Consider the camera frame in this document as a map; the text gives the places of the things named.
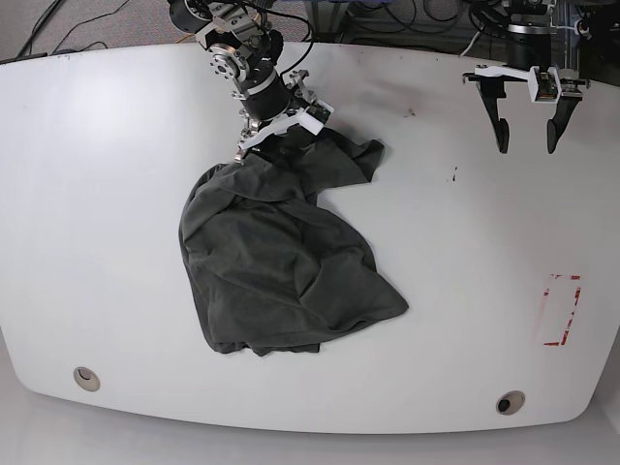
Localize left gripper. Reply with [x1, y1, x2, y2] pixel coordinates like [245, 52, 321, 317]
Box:
[463, 65, 590, 154]

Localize red tape rectangle marking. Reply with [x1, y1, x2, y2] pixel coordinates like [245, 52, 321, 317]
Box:
[536, 274, 583, 347]

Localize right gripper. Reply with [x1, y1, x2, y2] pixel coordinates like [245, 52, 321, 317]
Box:
[232, 70, 321, 163]

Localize table cable grommet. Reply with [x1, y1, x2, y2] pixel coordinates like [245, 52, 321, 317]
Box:
[496, 390, 525, 416]
[73, 367, 101, 392]

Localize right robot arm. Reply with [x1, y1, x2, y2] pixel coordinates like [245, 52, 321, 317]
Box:
[169, 0, 333, 163]

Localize left table cable grommet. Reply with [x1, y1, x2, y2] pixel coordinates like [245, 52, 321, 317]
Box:
[73, 367, 101, 392]

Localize right table cable grommet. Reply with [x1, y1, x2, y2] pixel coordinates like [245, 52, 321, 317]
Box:
[496, 390, 525, 416]

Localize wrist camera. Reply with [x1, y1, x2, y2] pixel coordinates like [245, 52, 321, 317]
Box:
[297, 101, 334, 136]
[527, 66, 562, 104]

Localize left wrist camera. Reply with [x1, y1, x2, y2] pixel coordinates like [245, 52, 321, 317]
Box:
[527, 66, 562, 104]

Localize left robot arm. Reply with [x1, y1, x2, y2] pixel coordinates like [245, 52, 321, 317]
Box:
[462, 1, 590, 154]

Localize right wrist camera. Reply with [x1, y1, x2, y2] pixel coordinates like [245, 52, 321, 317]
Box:
[297, 101, 334, 136]

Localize dark grey t-shirt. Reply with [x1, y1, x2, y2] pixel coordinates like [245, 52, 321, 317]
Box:
[178, 129, 408, 357]

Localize white cable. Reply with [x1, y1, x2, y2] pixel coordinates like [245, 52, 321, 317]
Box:
[458, 20, 485, 57]

